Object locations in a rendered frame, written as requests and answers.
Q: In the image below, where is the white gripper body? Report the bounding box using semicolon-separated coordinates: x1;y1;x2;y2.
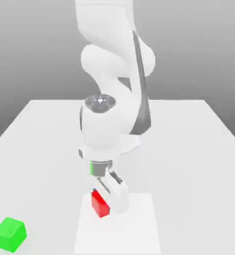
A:
92;170;129;215

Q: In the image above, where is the small red cube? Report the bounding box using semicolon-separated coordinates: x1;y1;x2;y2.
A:
91;188;111;219

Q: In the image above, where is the small green cube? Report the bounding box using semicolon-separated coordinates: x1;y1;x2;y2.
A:
0;217;28;254

